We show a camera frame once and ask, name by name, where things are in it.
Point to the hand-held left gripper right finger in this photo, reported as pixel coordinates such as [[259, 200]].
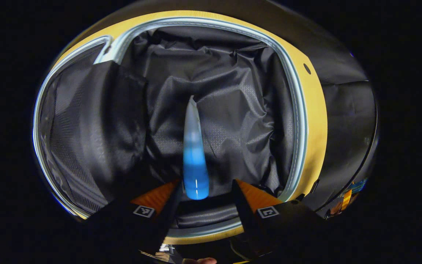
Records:
[[244, 216]]

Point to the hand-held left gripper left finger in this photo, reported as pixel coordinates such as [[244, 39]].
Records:
[[165, 223]]

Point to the clear blue skincare tube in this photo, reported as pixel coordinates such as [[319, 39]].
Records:
[[195, 165]]

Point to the light blue suitcase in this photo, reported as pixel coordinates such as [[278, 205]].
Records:
[[233, 110]]

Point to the colourful printed object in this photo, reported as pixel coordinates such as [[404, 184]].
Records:
[[346, 200]]

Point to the black backdrop cloth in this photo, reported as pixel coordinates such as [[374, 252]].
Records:
[[346, 121]]

